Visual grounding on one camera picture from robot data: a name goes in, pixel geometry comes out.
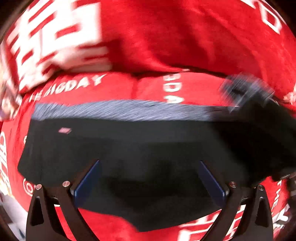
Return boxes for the black shorts with patterned waistband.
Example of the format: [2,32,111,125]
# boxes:
[18,100,295,232]

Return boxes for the red printed bed sheet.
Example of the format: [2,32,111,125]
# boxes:
[1,72,295,240]

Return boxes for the red printed pillow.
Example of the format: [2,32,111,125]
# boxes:
[1,1,295,108]

